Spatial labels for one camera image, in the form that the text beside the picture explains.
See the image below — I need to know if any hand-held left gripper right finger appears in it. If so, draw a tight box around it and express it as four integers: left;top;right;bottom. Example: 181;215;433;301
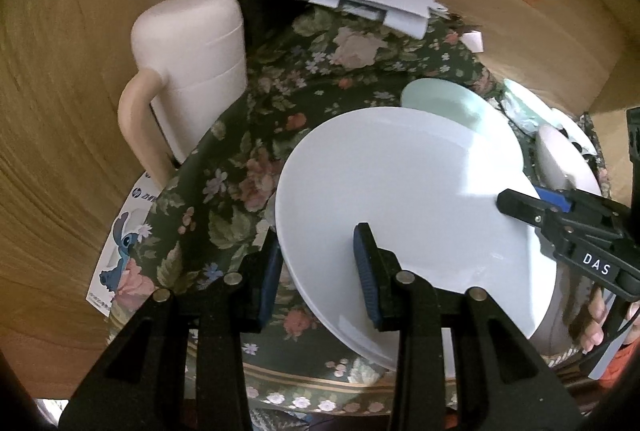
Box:
352;222;585;431

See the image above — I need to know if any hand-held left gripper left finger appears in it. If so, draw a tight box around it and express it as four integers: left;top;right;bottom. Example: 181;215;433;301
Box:
59;228;285;431

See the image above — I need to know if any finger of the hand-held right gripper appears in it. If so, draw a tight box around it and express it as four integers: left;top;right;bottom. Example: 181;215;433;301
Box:
534;185;627;226
497;188;569;233

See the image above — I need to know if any white plate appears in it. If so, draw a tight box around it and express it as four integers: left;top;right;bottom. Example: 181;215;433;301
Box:
274;107;558;372

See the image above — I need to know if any person's right hand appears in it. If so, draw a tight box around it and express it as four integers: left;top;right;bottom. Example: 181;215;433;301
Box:
574;287;611;353

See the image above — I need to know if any floral green tablecloth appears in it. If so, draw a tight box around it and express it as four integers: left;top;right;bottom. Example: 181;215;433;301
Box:
102;6;613;417

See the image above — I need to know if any cartoon print card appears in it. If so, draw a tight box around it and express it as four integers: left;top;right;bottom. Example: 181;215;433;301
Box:
86;171;161;318

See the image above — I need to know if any white jug with beige handle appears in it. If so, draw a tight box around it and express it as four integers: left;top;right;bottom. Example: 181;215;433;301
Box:
117;0;249;187

